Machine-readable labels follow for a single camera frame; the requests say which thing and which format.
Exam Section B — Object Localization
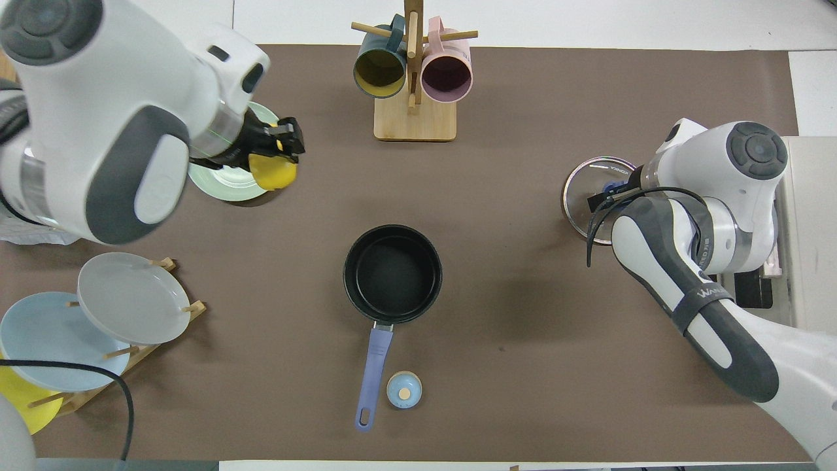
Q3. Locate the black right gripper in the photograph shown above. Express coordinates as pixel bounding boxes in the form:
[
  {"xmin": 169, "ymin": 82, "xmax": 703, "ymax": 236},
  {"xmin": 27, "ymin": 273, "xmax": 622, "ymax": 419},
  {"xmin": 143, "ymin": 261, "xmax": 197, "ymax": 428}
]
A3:
[{"xmin": 587, "ymin": 165, "xmax": 655, "ymax": 212}]

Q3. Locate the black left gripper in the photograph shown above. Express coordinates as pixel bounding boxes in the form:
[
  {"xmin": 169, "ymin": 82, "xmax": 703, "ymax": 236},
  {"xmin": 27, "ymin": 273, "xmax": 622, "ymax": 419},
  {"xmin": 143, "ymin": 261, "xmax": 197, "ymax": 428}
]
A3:
[{"xmin": 222, "ymin": 110, "xmax": 306, "ymax": 172}]

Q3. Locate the glass lid with blue knob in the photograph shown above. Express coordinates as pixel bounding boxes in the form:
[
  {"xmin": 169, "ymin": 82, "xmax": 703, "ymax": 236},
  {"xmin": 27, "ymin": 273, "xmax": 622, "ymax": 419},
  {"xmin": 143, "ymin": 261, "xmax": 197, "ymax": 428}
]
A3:
[{"xmin": 561, "ymin": 156, "xmax": 645, "ymax": 246}]

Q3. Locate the yellow lemon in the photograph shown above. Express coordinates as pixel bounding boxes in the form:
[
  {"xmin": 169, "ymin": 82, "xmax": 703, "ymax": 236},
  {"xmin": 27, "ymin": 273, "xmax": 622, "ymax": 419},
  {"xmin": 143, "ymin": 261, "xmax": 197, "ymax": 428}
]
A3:
[{"xmin": 248, "ymin": 152, "xmax": 298, "ymax": 192}]

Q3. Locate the pale green plate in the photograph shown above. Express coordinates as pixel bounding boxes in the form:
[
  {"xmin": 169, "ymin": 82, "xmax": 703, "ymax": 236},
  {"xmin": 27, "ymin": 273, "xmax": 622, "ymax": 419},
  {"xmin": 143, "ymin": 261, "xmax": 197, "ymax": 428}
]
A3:
[{"xmin": 188, "ymin": 101, "xmax": 288, "ymax": 202}]

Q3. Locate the grey plate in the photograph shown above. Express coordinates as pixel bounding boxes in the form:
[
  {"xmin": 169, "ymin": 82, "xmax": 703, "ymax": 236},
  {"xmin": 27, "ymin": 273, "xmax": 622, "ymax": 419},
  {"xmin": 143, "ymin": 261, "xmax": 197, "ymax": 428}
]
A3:
[{"xmin": 77, "ymin": 253, "xmax": 192, "ymax": 345}]

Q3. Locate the wooden plate rack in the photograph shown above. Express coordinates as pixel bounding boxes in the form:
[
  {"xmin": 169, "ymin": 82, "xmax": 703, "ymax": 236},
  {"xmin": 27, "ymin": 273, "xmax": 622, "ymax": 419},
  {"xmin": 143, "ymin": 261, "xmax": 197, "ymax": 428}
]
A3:
[{"xmin": 26, "ymin": 257, "xmax": 207, "ymax": 416}]

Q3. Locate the light blue plate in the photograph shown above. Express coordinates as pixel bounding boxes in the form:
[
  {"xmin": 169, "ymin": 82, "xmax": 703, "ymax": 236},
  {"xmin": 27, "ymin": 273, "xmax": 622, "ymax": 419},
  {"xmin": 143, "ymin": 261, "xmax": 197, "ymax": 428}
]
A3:
[{"xmin": 0, "ymin": 292, "xmax": 131, "ymax": 392}]

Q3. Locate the yellow plate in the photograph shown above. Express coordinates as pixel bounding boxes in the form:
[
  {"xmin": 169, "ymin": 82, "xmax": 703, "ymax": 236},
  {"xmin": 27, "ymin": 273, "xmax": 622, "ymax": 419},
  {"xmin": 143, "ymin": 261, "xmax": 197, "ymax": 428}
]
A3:
[{"xmin": 0, "ymin": 353, "xmax": 64, "ymax": 436}]

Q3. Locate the brown table mat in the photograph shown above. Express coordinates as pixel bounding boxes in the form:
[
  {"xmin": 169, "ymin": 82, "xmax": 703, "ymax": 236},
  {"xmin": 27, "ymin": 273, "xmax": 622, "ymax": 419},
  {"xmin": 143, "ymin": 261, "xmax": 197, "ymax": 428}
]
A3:
[{"xmin": 0, "ymin": 44, "xmax": 811, "ymax": 462}]

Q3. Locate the teal mug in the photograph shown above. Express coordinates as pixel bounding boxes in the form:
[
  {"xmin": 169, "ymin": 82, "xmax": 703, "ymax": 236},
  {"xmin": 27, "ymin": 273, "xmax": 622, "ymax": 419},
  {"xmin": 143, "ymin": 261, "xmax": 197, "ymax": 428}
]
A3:
[{"xmin": 353, "ymin": 14, "xmax": 407, "ymax": 99}]

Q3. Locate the wooden mug tree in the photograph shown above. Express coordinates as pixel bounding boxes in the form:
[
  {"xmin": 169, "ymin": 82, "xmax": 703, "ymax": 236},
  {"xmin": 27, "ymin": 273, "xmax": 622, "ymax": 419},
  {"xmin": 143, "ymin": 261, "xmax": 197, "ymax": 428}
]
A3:
[{"xmin": 351, "ymin": 0, "xmax": 478, "ymax": 141}]

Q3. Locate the pink mug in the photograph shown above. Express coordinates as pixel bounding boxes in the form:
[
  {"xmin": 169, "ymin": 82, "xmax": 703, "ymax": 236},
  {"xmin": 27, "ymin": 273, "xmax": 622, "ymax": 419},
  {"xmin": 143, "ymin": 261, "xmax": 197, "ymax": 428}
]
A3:
[{"xmin": 420, "ymin": 16, "xmax": 473, "ymax": 104}]

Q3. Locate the white toaster oven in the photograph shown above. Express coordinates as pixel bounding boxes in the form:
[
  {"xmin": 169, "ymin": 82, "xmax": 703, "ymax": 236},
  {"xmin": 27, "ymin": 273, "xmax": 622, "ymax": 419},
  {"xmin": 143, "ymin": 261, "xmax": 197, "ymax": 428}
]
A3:
[{"xmin": 732, "ymin": 136, "xmax": 837, "ymax": 334}]

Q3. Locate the white crumpled paper sheet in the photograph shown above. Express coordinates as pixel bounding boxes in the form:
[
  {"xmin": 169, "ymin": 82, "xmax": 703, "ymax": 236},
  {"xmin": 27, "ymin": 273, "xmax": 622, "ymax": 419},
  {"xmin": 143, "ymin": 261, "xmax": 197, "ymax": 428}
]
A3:
[{"xmin": 0, "ymin": 219, "xmax": 82, "ymax": 247}]

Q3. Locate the dark pot with blue handle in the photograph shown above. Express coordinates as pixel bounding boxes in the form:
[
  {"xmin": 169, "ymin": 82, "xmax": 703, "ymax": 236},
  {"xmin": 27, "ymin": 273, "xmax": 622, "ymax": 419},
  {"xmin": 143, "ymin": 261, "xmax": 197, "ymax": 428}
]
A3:
[{"xmin": 343, "ymin": 224, "xmax": 443, "ymax": 432}]

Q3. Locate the black left arm gripper cable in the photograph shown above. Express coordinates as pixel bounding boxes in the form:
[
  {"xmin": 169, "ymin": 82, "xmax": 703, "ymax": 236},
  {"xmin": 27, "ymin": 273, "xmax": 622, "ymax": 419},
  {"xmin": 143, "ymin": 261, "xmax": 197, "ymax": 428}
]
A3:
[{"xmin": 0, "ymin": 358, "xmax": 135, "ymax": 462}]

